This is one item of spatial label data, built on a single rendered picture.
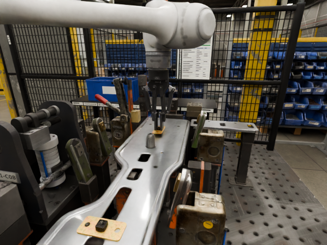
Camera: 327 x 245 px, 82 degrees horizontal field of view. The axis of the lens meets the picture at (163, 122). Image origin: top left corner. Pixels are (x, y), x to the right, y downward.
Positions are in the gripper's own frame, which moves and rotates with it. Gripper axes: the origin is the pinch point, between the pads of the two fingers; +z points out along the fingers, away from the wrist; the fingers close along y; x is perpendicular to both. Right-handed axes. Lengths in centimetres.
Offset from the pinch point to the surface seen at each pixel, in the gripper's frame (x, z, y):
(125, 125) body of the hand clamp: -2.4, 1.8, -13.3
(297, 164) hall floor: 168, 105, 139
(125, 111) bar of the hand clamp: -1.2, -3.6, -13.4
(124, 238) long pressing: -47.6, 4.9, 5.0
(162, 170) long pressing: -26.3, 4.9, 7.1
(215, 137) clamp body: -8.0, 1.6, 21.7
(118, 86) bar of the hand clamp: -1.7, -13.6, -15.4
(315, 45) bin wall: 206, -35, 144
